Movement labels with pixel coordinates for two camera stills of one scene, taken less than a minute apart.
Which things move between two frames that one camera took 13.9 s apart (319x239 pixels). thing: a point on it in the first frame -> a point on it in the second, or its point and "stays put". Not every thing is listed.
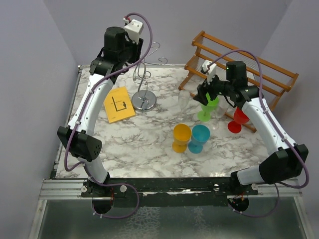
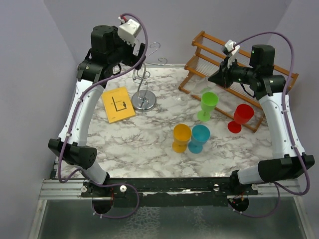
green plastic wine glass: (204, 115) stays put
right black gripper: (202, 89) -> (222, 77)
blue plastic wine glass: (200, 134) stays put
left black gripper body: (131, 53) stays put
